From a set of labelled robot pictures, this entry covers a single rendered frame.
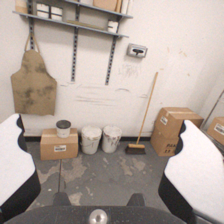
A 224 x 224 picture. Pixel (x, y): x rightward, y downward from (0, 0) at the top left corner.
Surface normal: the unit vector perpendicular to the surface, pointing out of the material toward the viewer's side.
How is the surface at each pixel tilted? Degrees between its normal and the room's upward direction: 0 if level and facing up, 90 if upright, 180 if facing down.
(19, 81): 88
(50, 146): 88
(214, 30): 90
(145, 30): 90
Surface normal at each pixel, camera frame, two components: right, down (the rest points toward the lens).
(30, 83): 0.47, 0.48
